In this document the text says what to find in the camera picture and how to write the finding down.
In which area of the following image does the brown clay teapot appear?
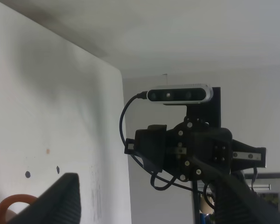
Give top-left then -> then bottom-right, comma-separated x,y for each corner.
0,194 -> 38,224

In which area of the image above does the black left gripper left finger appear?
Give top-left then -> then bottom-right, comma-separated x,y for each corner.
8,173 -> 81,224

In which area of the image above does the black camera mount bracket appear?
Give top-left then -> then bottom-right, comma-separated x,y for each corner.
165,87 -> 221,128

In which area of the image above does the black camera cable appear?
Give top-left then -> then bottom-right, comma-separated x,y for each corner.
119,91 -> 215,210

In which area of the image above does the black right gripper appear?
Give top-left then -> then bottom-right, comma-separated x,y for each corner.
125,118 -> 266,182

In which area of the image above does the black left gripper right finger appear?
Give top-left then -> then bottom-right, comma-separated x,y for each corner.
190,157 -> 280,224

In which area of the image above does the silver depth camera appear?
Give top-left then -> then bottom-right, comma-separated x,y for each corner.
147,84 -> 213,105

